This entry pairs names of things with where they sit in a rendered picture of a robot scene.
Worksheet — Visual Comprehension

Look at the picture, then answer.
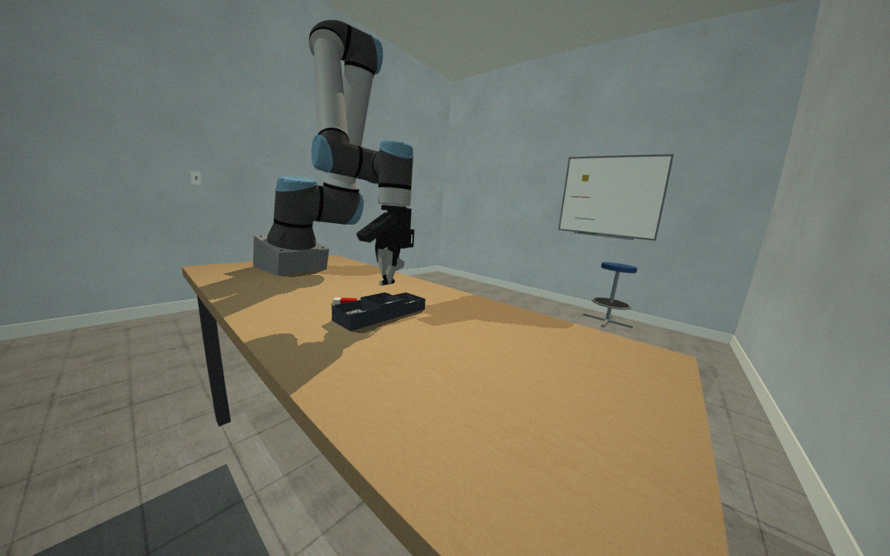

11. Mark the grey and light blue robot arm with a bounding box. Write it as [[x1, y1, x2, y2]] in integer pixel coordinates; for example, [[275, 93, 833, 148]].
[[267, 20, 414, 249]]

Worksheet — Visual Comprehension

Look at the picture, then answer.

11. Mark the dark grey rack of bins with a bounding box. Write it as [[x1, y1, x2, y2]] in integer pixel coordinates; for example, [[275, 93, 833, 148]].
[[331, 292, 426, 331]]

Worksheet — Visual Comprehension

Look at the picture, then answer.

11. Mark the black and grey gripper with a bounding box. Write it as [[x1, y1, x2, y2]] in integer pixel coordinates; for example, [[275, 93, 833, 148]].
[[375, 205, 415, 284]]

